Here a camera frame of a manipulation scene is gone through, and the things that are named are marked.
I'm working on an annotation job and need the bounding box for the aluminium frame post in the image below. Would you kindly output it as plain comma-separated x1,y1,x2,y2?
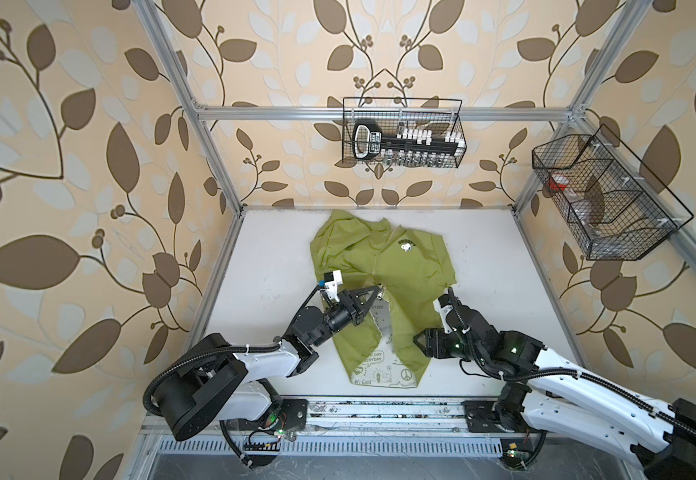
133,1,243,216
512,0,652,217

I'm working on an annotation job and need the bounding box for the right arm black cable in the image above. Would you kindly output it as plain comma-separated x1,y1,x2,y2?
499,431,547,470

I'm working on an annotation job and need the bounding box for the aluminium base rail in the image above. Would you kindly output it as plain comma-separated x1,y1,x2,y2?
137,395,637,439

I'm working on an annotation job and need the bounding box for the black wire basket right wall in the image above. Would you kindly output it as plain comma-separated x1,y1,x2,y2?
532,124,694,261

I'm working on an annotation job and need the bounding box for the aluminium frame right post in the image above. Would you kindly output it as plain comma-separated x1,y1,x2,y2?
512,0,652,217

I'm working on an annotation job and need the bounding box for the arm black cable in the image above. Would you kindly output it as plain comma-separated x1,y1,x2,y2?
499,431,547,470
218,419,283,469

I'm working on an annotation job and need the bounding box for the black wire basket wall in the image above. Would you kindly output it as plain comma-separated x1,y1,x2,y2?
532,124,694,261
341,96,467,169

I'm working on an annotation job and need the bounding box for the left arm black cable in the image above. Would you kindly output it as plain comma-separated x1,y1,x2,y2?
218,419,283,469

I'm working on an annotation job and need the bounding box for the aluminium frame back crossbar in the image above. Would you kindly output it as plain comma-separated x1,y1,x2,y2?
197,106,574,122

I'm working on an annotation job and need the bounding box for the aluminium frame left post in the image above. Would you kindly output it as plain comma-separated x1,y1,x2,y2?
133,1,243,216

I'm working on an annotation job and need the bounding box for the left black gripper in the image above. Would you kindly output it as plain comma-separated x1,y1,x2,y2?
309,283,377,351

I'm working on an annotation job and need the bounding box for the green zip-up hooded jacket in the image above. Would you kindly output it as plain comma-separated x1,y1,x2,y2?
310,211,457,389

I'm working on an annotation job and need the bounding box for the black tool set in basket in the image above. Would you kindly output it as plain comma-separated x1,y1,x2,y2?
348,120,467,168

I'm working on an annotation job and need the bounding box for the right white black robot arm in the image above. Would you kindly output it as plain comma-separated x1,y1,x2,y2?
413,291,696,479

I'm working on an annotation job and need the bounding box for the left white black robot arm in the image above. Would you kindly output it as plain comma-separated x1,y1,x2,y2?
142,285,382,441

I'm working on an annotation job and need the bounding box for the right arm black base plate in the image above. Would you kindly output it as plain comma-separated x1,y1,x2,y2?
462,400,529,434

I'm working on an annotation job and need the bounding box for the black wire basket back wall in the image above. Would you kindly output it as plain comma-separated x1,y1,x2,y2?
341,96,467,169

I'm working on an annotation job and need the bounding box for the red-capped item in basket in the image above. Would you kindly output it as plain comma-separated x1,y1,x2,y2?
548,173,570,193

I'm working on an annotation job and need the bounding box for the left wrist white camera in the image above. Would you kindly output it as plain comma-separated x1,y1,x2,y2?
319,270,343,305

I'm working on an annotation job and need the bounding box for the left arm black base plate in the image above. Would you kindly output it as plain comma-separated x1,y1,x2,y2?
228,398,309,432

